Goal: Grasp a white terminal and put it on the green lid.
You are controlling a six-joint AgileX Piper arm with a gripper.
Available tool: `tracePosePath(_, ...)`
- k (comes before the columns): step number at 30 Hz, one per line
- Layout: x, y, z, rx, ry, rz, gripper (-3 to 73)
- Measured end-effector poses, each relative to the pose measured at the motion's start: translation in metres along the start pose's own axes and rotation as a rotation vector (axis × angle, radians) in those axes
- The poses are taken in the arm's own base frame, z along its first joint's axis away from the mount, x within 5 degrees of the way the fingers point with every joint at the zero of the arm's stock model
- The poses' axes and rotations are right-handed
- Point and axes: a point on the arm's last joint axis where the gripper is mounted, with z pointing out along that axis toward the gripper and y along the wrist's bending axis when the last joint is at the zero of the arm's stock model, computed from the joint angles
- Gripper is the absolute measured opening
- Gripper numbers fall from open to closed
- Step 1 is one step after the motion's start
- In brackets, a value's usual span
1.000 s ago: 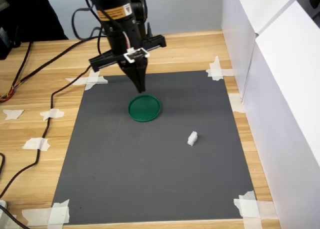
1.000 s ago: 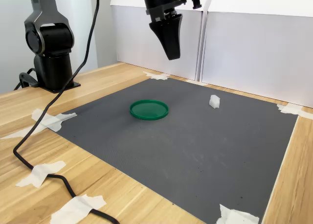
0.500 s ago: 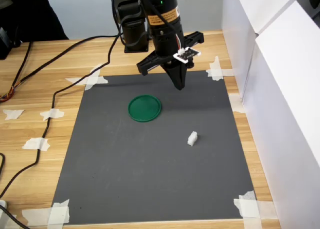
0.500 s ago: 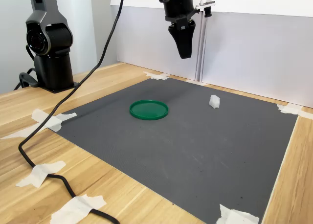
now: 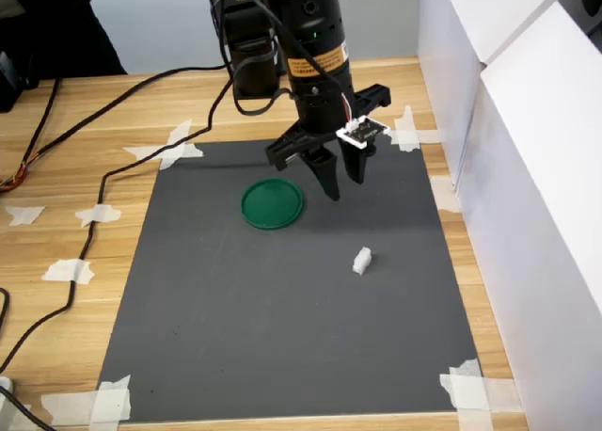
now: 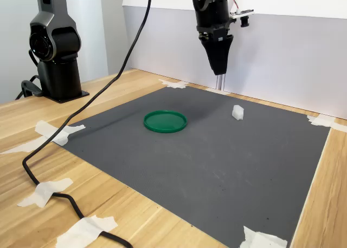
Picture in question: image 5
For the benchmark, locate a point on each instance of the small white plastic terminal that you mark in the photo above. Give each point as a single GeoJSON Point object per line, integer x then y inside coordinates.
{"type": "Point", "coordinates": [361, 260]}

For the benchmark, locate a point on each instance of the round green lid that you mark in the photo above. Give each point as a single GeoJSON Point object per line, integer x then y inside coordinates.
{"type": "Point", "coordinates": [273, 205]}

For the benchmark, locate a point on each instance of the white tape piece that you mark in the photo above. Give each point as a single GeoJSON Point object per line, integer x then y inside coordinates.
{"type": "Point", "coordinates": [407, 137]}
{"type": "Point", "coordinates": [444, 196]}
{"type": "Point", "coordinates": [468, 393]}
{"type": "Point", "coordinates": [68, 271]}
{"type": "Point", "coordinates": [110, 400]}
{"type": "Point", "coordinates": [99, 214]}
{"type": "Point", "coordinates": [23, 214]}
{"type": "Point", "coordinates": [176, 151]}

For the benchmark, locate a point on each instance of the white partition board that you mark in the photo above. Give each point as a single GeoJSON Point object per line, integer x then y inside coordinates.
{"type": "Point", "coordinates": [447, 50]}
{"type": "Point", "coordinates": [541, 191]}

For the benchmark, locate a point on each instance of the dark grey mat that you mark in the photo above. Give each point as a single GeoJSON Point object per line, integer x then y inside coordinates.
{"type": "Point", "coordinates": [282, 308]}

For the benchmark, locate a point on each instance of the person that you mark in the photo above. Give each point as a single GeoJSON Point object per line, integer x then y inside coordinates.
{"type": "Point", "coordinates": [61, 26]}

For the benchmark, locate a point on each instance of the black box device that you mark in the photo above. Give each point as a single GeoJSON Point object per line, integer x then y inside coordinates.
{"type": "Point", "coordinates": [8, 83]}

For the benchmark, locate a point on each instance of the white camera circuit board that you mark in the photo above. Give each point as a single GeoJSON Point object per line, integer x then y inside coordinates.
{"type": "Point", "coordinates": [364, 131]}

